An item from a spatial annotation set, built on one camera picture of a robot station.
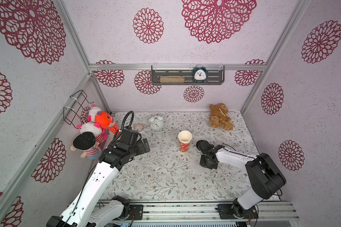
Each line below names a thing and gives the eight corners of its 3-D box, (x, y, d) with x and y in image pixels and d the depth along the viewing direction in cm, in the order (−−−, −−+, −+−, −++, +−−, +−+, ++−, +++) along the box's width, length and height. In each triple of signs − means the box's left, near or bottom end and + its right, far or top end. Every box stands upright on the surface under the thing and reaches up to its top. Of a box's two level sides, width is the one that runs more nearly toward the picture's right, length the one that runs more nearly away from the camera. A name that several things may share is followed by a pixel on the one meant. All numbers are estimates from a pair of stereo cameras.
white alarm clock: (150, 130, 111) (148, 120, 102) (151, 124, 115) (149, 114, 105) (163, 130, 111) (162, 120, 102) (163, 124, 115) (163, 114, 105)
